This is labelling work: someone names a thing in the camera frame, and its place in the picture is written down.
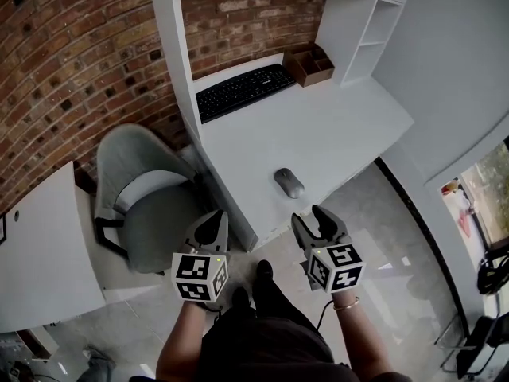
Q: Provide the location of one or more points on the person's left forearm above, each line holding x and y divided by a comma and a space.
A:
179, 344

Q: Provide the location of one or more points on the black metal frame chair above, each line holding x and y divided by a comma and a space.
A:
483, 342

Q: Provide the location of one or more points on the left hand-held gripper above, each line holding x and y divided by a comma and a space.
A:
199, 273

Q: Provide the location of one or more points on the person's black clothing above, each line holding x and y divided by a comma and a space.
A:
266, 336

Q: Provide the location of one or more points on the black picture frame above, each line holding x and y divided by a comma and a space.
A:
3, 229

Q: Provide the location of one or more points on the person's right forearm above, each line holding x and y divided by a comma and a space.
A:
366, 340

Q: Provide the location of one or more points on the person's black shoe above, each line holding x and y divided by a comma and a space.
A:
264, 271
240, 297

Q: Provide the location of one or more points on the white desk with shelves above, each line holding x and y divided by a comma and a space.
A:
302, 133

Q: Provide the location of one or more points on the plain white desk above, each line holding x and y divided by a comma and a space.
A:
40, 253

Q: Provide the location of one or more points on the grey computer mouse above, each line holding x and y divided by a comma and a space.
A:
289, 183

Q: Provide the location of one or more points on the black keyboard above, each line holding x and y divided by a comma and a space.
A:
242, 92

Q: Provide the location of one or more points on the window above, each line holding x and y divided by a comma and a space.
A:
483, 197

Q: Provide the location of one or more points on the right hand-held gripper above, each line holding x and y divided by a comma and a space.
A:
336, 267

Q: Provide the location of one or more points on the grey upholstered armchair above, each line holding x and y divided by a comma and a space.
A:
151, 209

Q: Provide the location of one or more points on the brown desk organizer box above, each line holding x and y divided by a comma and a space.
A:
308, 68

